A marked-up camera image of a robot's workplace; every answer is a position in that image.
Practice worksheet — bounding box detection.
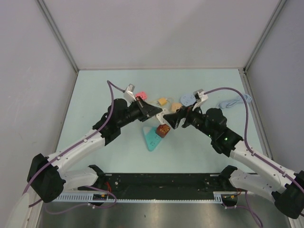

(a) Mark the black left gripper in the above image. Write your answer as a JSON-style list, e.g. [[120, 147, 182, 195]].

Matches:
[[117, 96, 162, 128]]

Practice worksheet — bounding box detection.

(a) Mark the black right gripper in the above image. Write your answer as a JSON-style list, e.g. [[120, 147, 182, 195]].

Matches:
[[163, 101, 215, 139]]

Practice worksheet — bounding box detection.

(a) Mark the white square plug adapter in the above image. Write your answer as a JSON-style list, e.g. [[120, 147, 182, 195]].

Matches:
[[156, 108, 171, 124]]

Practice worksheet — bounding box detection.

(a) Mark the dark red cube socket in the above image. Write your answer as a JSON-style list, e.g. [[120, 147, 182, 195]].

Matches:
[[156, 124, 171, 138]]

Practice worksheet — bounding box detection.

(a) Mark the teal triangular power strip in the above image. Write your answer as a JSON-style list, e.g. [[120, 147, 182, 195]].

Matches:
[[142, 126, 162, 152]]

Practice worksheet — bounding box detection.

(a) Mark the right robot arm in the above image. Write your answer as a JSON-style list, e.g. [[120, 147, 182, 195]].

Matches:
[[163, 107, 304, 219]]

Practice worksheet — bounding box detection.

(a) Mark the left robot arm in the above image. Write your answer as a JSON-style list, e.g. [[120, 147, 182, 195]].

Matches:
[[27, 97, 162, 203]]

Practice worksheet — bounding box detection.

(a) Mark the pink square plug adapter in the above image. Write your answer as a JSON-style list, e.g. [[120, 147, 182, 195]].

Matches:
[[135, 91, 148, 101]]

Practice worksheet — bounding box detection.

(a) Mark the beige cube socket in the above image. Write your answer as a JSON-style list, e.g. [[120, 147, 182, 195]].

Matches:
[[171, 103, 182, 113]]

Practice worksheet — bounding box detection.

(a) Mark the yellow USB charger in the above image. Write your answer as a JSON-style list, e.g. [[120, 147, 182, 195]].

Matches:
[[157, 97, 168, 106]]

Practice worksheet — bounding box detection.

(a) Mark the round light blue power strip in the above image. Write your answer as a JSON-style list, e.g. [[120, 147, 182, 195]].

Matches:
[[180, 93, 196, 107]]

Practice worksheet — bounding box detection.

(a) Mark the light blue rectangular power strip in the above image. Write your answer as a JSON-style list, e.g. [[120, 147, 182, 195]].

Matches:
[[216, 94, 252, 109]]

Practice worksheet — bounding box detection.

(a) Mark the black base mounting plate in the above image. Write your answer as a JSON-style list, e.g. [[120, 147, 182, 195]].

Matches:
[[92, 173, 237, 200]]

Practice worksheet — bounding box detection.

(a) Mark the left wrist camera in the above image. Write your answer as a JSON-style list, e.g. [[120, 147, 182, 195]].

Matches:
[[123, 84, 136, 103]]

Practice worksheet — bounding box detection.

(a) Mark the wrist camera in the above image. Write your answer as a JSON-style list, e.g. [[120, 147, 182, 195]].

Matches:
[[123, 84, 136, 103], [192, 89, 208, 111]]

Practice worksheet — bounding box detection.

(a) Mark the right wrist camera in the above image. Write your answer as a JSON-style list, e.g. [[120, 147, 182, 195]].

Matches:
[[192, 89, 208, 111]]

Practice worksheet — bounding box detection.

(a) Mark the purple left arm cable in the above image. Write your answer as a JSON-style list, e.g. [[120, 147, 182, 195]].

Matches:
[[22, 80, 126, 215]]

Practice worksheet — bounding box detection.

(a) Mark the white slotted cable duct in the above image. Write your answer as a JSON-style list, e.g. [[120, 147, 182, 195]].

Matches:
[[57, 192, 238, 204]]

